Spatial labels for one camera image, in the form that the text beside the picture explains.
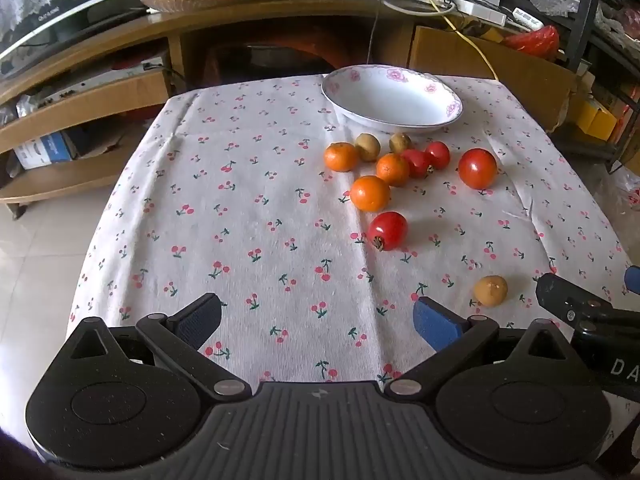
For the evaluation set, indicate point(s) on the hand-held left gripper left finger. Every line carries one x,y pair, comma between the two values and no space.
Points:
202,317

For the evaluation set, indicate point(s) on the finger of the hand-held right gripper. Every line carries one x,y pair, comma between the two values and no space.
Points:
565,295
633,276

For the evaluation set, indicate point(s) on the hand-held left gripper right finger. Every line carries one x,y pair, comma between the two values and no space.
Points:
435,322

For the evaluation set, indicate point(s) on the longan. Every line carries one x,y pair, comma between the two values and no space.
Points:
400,142
367,146
491,290

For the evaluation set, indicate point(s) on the small red tomato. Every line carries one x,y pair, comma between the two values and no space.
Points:
437,155
416,162
387,230

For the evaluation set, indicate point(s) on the mandarin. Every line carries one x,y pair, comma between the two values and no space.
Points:
370,192
392,169
342,156

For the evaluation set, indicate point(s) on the large red tomato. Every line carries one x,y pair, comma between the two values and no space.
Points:
477,167

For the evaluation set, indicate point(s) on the white floral bowl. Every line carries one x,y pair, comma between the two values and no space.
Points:
395,100

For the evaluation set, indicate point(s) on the cherry print tablecloth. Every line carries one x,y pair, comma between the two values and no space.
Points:
250,210

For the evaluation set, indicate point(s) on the yellow box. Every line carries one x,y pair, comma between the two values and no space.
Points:
595,117

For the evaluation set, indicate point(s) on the blue white box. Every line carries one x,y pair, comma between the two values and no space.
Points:
45,150

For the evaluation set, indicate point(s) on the cardboard box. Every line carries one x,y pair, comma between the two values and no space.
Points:
475,80

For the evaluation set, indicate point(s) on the silver media player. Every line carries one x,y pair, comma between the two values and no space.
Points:
100,85

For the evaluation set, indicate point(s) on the crumpled red plastic bag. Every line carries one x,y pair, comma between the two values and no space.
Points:
535,40

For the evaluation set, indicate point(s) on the dark metal pot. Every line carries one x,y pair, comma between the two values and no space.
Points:
280,55

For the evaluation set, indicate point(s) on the black metal rack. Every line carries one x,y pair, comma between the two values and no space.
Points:
582,5

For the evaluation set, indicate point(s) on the white adapter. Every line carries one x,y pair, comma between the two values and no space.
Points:
527,19

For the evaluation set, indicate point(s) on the wooden tv stand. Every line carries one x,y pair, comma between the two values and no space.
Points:
125,35

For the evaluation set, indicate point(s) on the black television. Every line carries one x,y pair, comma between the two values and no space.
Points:
55,15

